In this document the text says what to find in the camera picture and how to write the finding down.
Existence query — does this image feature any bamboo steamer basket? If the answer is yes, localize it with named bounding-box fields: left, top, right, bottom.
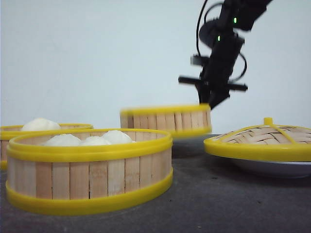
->
left=5, top=129, right=173, bottom=216
left=120, top=103, right=212, bottom=138
left=0, top=123, right=93, bottom=171

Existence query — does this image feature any white bun front middle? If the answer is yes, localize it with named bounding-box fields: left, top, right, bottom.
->
left=79, top=136, right=112, bottom=146

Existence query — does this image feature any white bun front right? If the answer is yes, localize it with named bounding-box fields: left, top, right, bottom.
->
left=102, top=130, right=133, bottom=144

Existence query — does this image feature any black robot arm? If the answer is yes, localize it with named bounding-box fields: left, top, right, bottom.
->
left=178, top=0, right=270, bottom=109

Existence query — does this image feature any white bun front left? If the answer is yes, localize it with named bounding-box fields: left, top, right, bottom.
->
left=43, top=134, right=81, bottom=147

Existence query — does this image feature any white plate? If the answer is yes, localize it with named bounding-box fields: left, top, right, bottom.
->
left=218, top=156, right=311, bottom=179

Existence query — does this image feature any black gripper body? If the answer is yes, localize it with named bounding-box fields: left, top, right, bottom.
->
left=178, top=33, right=248, bottom=93

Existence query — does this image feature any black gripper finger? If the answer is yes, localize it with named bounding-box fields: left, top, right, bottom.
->
left=210, top=91, right=230, bottom=110
left=196, top=84, right=210, bottom=103

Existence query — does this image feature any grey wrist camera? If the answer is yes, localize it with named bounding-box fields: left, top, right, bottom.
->
left=190, top=54, right=202, bottom=66

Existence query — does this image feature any large white bun back left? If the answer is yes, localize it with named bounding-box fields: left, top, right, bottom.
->
left=21, top=118, right=61, bottom=131

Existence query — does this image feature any woven bamboo steamer lid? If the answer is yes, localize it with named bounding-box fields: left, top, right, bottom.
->
left=204, top=117, right=311, bottom=162

